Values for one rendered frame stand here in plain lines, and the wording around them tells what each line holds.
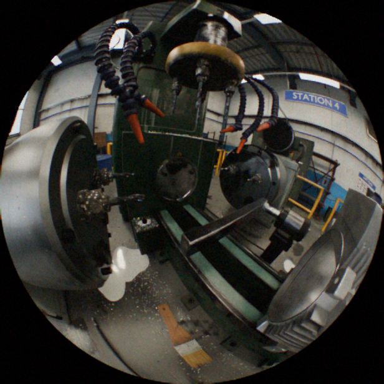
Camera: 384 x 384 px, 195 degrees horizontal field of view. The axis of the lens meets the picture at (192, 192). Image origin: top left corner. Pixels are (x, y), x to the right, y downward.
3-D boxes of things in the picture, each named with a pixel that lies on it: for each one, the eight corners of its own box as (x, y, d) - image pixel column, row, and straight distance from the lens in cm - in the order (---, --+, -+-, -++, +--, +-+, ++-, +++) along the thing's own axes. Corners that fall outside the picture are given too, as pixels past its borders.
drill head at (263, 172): (199, 198, 46) (210, 135, 41) (246, 187, 78) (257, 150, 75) (250, 237, 36) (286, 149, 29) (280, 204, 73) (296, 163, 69)
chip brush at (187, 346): (152, 307, 34) (152, 307, 33) (171, 302, 33) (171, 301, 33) (194, 369, 36) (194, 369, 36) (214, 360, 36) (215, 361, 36)
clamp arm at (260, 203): (256, 204, 35) (176, 244, 16) (260, 196, 34) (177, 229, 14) (267, 211, 34) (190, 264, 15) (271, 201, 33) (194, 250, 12)
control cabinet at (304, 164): (267, 201, 355) (288, 134, 347) (272, 199, 400) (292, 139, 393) (288, 214, 344) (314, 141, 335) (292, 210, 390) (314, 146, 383)
